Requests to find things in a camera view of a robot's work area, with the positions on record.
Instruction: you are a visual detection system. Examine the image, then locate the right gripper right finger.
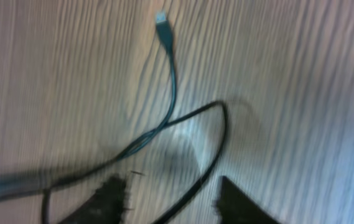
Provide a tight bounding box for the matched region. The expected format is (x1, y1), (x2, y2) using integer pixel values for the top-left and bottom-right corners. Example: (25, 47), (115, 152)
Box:
(215, 176), (279, 224)

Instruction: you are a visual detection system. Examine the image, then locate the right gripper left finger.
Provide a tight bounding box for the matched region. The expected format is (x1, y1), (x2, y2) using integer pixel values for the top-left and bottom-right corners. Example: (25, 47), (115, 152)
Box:
(59, 175), (128, 224)

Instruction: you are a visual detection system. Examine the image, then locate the black USB-A cable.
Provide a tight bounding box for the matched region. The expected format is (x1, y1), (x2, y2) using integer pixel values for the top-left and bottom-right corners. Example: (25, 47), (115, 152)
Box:
(0, 11), (229, 224)

